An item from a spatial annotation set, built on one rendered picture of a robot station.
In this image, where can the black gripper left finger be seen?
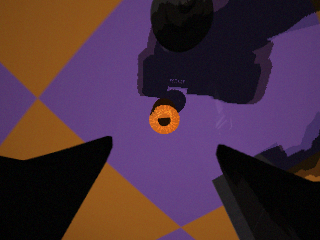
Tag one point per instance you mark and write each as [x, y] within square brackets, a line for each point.
[40, 196]

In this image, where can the black stepped pedestal with shaft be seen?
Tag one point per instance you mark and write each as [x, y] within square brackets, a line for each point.
[179, 25]

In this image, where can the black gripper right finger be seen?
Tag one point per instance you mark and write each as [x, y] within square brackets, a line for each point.
[276, 204]

